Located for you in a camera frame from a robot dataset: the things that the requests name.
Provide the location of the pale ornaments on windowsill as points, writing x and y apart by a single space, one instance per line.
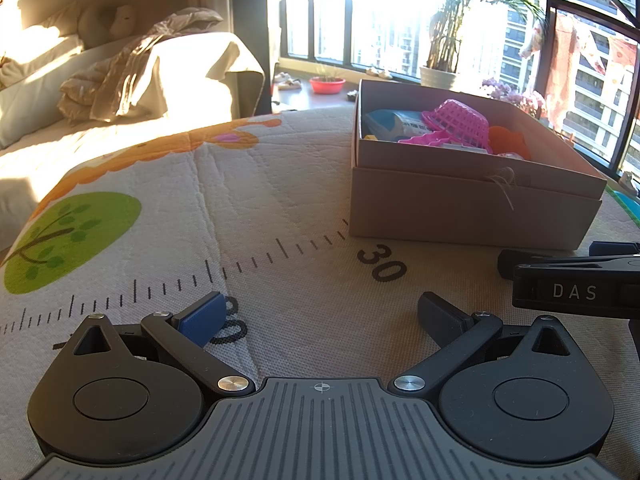
379 73

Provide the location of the pink plastic strainer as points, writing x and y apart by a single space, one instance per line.
457 120

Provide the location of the red plastic basin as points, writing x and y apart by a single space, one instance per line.
327 85

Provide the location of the dark small dish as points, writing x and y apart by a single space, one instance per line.
352 95

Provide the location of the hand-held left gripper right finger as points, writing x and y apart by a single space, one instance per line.
440 317

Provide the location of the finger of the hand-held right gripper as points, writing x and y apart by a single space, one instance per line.
507 262
615 249

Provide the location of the beige crumpled blanket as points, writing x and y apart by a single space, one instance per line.
130 70

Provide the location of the pale shells on sill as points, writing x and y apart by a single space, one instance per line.
286 82

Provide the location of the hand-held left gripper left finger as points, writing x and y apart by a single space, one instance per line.
202 317

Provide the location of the cardboard box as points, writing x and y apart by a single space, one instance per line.
450 205

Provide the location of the hanging orange patterned cloth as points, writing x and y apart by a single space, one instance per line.
570 60

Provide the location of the blue white plastic packet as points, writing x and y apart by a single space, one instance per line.
395 122

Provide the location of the grey plush toy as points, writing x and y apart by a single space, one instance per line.
105 22

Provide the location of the potted palm plant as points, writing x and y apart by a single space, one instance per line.
439 77

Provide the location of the cream bed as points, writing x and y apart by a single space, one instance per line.
100 140

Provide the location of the printed ruler mat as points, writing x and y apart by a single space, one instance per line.
250 200

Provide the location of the blue plastic bowl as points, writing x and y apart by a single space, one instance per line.
631 210

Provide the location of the orange plastic toy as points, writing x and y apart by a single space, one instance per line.
507 140

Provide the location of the purple flowers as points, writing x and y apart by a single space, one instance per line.
515 97

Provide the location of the cream pillow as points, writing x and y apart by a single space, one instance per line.
35 90

